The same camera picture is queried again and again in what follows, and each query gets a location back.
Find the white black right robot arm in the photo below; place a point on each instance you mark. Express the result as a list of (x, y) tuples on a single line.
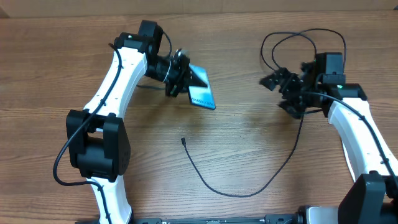
[(322, 85)]

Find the brown cardboard backdrop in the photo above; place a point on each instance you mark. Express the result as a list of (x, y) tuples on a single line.
[(72, 8)]

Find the blue smartphone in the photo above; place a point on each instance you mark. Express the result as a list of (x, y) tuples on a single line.
[(201, 96)]

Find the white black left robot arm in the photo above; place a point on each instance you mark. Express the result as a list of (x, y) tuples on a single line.
[(97, 142)]

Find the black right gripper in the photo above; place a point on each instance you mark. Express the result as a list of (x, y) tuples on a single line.
[(279, 76)]

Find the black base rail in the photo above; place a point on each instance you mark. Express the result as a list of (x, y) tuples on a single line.
[(217, 220)]

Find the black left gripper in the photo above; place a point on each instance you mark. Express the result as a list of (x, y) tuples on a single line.
[(183, 78)]

